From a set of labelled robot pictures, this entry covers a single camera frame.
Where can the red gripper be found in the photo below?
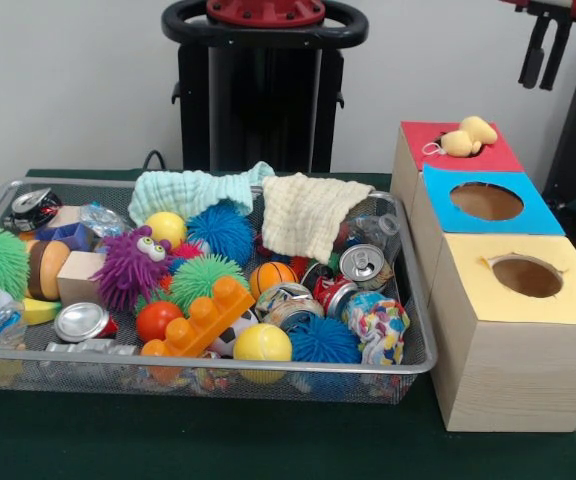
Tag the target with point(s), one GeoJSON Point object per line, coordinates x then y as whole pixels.
{"type": "Point", "coordinates": [558, 6]}

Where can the small yellow duck plush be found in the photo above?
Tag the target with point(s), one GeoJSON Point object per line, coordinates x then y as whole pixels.
{"type": "Point", "coordinates": [466, 138]}

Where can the cream yellow waffle cloth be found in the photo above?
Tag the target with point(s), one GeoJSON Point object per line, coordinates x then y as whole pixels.
{"type": "Point", "coordinates": [308, 215]}

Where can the mint green waffle cloth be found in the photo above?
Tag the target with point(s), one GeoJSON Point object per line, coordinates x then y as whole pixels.
{"type": "Point", "coordinates": [198, 190]}

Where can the clear mesh bin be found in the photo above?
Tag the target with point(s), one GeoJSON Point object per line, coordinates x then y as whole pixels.
{"type": "Point", "coordinates": [413, 330]}

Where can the wooden box with three holes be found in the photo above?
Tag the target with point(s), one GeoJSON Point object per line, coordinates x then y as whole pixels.
{"type": "Point", "coordinates": [518, 370]}

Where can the small orange basketball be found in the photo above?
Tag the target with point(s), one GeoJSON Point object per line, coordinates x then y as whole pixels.
{"type": "Point", "coordinates": [273, 278]}

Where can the blue spiky rubber ball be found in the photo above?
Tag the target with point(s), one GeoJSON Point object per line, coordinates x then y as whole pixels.
{"type": "Point", "coordinates": [220, 232]}
{"type": "Point", "coordinates": [323, 340]}

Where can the small green spiky ball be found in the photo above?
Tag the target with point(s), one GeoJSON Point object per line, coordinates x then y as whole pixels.
{"type": "Point", "coordinates": [206, 280]}

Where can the yellow smiley ball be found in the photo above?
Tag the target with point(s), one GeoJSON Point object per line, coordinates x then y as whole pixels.
{"type": "Point", "coordinates": [165, 228]}

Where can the small soccer ball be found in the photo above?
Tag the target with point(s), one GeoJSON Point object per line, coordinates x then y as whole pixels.
{"type": "Point", "coordinates": [230, 338]}

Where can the orange plastic toy block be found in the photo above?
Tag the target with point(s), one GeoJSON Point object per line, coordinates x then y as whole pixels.
{"type": "Point", "coordinates": [203, 322]}

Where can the purple spiky monster toy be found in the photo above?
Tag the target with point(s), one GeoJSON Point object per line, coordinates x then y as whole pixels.
{"type": "Point", "coordinates": [133, 265]}

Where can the small red orange ball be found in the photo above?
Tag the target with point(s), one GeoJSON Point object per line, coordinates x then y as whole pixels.
{"type": "Point", "coordinates": [158, 320]}

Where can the dark green tablecloth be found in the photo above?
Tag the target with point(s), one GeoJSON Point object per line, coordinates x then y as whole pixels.
{"type": "Point", "coordinates": [168, 440]}

